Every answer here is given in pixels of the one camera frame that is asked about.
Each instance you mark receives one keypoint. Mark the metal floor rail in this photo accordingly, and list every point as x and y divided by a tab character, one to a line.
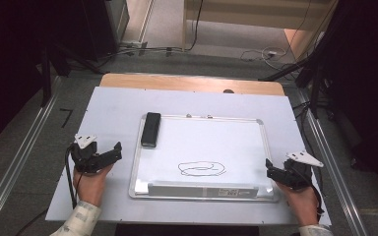
334	164
16	157

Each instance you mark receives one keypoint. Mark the beige wooden shelf unit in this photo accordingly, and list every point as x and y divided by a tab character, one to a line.
242	14

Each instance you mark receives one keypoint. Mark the person's right hand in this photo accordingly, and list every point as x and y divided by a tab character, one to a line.
300	205

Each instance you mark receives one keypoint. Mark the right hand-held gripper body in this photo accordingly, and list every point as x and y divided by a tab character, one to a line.
300	170

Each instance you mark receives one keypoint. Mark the wooden table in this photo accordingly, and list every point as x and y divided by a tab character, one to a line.
183	82

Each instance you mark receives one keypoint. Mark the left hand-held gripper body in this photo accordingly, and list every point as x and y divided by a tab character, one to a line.
85	157

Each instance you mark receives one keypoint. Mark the black metal stand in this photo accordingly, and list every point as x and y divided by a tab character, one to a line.
46	75
311	65

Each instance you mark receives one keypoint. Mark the dark cabinet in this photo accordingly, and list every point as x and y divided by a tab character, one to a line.
95	26

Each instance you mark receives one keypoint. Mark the person's left hand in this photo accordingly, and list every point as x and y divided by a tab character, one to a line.
90	187

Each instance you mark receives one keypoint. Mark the large white table cover board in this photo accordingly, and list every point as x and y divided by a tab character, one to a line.
111	111

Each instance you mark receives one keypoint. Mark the black whiteboard eraser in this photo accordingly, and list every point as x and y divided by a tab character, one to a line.
151	129

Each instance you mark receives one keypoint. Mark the metal-framed whiteboard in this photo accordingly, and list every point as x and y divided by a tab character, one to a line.
210	150

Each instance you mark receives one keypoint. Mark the grey power strip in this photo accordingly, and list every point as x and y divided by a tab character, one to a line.
134	45

